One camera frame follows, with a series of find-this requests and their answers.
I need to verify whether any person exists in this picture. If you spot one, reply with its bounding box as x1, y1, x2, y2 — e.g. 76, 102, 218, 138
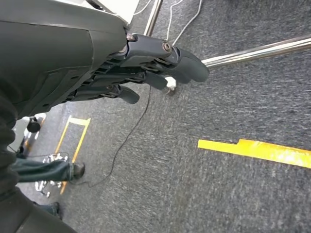
11, 159, 85, 221

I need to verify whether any thin black floor cable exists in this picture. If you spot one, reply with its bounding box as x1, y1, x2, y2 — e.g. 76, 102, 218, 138
70, 86, 152, 189

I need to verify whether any yellow floor tape line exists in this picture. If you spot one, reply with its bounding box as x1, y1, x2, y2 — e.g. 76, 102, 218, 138
197, 139, 311, 169

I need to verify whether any steel tube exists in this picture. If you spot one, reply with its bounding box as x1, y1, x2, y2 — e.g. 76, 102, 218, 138
143, 0, 163, 36
202, 34, 311, 68

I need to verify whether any white floor cable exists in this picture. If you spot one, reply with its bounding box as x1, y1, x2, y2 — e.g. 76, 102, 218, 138
166, 0, 203, 46

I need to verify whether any chrome chair base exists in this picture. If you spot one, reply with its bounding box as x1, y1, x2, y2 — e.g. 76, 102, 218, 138
35, 153, 69, 198

